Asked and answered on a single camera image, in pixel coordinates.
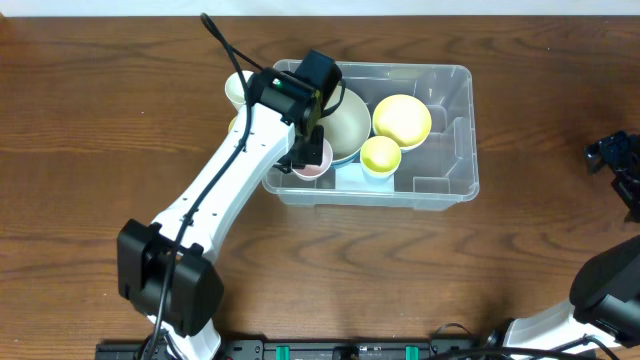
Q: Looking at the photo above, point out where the large cream bowl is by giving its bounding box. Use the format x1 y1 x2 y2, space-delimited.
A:
318 87 371 154

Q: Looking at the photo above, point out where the white small bowl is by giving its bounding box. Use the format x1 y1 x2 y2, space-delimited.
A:
400 139 426 153

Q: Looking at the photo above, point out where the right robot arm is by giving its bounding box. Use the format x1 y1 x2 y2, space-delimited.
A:
499 131 639 354

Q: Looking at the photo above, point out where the pink cup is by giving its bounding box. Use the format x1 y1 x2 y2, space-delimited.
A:
292 139 333 181

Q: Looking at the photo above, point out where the dark blue bowl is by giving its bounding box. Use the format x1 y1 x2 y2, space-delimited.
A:
331 149 361 168

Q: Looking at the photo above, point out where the yellow small bowl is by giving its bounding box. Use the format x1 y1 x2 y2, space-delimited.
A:
372 94 433 147

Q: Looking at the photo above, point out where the black cable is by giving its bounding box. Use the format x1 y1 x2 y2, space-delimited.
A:
429 322 624 360
139 12 349 360

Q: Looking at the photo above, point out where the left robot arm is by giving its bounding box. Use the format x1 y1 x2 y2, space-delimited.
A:
117 50 346 359

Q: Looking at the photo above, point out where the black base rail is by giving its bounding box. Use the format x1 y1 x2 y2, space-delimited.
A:
94 337 501 360

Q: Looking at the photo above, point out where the left black cable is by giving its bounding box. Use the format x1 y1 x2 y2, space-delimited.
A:
139 12 349 360

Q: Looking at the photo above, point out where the cream white cup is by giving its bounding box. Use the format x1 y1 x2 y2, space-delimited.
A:
224 72 246 110

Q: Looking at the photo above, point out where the right black cable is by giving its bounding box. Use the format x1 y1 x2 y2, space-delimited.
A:
429 322 624 360

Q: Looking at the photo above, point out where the yellow cup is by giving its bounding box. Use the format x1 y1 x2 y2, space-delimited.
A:
360 136 402 179
227 116 237 133

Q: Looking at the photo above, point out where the clear plastic storage container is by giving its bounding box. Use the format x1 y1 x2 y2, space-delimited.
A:
262 62 480 211

